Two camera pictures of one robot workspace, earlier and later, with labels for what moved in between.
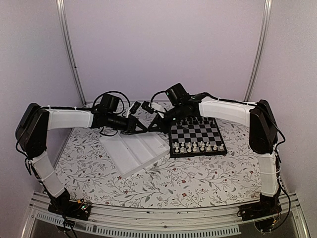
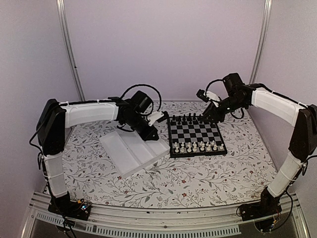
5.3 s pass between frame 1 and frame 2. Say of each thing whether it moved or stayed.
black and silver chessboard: stayed
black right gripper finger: moved
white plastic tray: stayed
